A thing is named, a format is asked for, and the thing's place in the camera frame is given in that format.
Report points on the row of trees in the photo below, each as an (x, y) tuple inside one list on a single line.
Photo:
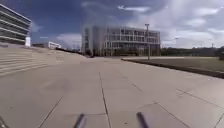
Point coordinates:
[(190, 51)]

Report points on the white panel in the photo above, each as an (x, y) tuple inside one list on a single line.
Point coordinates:
[(27, 41)]

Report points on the lamp pole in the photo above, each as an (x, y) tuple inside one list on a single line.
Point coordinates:
[(148, 43)]

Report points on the low white building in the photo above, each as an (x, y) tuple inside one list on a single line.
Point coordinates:
[(53, 45)]

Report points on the raised concrete platform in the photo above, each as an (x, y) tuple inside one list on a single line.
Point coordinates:
[(186, 63)]

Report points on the grey glass-fronted building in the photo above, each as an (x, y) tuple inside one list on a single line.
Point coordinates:
[(123, 40)]

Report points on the grey paved plaza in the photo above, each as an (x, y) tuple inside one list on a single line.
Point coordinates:
[(110, 76)]

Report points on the white banded office building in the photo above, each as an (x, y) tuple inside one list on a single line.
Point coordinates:
[(11, 26)]

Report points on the robot's own part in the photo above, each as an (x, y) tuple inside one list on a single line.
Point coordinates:
[(80, 121), (142, 120)]

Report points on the wide stone steps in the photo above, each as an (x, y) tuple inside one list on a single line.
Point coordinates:
[(20, 61)]

